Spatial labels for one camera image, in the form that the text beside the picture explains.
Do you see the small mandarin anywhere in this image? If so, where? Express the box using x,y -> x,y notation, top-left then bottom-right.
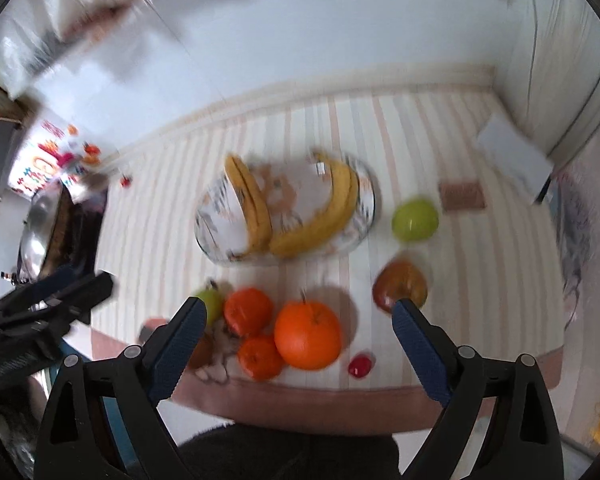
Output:
237,336 -> 284,380
223,287 -> 275,337

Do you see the red apple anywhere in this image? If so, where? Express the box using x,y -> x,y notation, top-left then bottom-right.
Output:
371,259 -> 428,313

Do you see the patterned lace cloth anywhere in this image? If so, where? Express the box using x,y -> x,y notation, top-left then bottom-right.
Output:
550,160 -> 600,326

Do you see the pale blurred plastic bag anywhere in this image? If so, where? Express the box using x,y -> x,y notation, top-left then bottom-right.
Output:
0,0 -> 191,101

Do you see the green apple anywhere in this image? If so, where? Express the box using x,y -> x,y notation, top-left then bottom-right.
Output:
195,285 -> 226,328
391,198 -> 440,242

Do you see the large orange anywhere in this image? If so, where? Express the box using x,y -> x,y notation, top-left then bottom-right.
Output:
273,297 -> 343,372

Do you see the metal pot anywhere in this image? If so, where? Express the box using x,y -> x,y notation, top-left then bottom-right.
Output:
17,187 -> 73,281

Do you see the colourful printed packet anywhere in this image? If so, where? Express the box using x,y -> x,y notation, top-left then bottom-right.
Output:
7,120 -> 103,196

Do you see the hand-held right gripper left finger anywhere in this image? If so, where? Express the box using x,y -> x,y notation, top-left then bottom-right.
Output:
32,296 -> 208,480

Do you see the yellow banana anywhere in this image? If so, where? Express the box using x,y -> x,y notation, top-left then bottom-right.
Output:
269,152 -> 361,259
224,154 -> 273,256

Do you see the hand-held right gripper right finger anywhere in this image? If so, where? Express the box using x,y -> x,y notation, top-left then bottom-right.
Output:
391,297 -> 566,480

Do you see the white cloth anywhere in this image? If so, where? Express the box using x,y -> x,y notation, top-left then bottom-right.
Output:
475,112 -> 556,202

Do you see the striped tablecloth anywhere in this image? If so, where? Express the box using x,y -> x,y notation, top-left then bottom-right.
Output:
87,87 -> 567,436

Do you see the brown card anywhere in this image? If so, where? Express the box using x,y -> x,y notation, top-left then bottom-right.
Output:
439,181 -> 486,211

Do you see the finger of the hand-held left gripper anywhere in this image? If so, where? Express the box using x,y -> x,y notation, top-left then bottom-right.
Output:
30,271 -> 115,323
0,264 -> 81,311

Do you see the oval cat print plate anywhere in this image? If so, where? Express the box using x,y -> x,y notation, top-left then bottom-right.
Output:
194,154 -> 381,263

